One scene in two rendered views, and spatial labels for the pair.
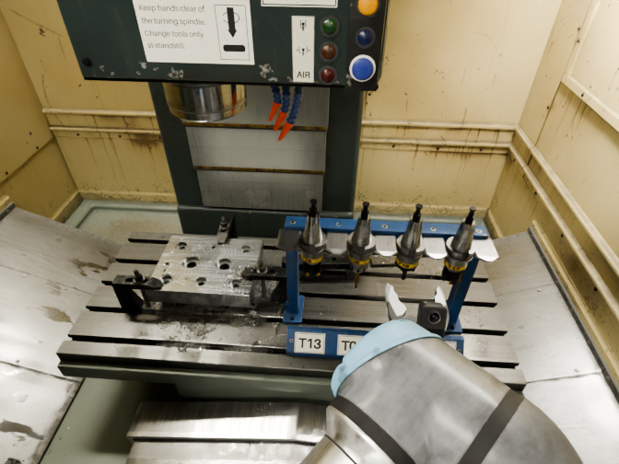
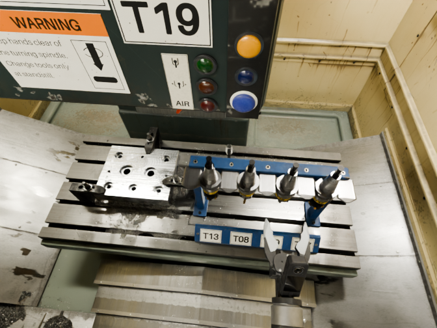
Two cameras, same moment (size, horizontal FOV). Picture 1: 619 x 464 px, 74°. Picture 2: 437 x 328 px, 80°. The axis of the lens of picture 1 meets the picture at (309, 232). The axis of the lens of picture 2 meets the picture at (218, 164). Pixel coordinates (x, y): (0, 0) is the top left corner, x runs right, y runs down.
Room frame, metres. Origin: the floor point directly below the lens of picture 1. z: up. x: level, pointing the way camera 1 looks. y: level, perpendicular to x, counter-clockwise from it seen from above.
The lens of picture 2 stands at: (0.33, -0.05, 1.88)
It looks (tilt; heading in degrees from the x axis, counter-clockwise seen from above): 57 degrees down; 3
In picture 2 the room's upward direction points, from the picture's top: 1 degrees counter-clockwise
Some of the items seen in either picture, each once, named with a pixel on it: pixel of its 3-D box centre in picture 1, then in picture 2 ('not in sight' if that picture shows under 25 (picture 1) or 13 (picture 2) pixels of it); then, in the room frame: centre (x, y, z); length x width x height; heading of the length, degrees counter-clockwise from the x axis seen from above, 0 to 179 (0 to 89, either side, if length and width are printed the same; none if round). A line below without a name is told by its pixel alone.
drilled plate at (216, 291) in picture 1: (208, 269); (139, 174); (0.86, 0.30, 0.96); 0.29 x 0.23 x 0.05; 86
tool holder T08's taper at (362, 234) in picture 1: (363, 228); (249, 174); (0.70, -0.12, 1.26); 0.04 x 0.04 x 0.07
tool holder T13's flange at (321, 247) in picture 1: (312, 241); (210, 180); (0.70, -0.01, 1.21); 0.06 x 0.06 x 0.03
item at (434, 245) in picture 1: (435, 248); (305, 188); (0.68, -0.28, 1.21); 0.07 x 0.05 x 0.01; 176
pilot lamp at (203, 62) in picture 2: (329, 26); (205, 65); (0.59, -0.02, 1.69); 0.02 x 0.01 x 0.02; 86
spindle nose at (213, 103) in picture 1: (204, 76); not in sight; (0.81, 0.21, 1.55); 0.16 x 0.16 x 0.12
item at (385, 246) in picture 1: (385, 246); (267, 185); (0.69, -0.17, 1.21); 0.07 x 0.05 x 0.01; 176
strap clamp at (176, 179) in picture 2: (265, 279); (180, 185); (0.81, 0.12, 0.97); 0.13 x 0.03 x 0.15; 86
